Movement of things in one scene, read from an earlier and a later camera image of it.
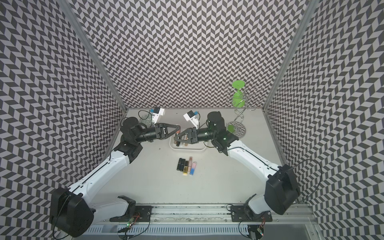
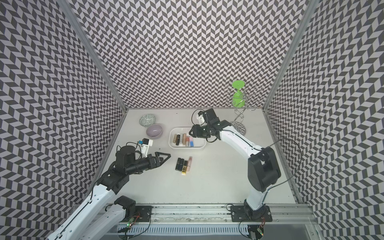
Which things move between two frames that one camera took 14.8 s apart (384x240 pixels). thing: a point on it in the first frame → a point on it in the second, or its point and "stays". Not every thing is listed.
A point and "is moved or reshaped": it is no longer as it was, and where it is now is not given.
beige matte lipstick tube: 185,138 stays
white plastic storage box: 200,145 stays
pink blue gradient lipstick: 193,168 is moved or reshaped
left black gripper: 160,129 → 158,161
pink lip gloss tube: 190,163 stays
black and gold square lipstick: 185,169 stays
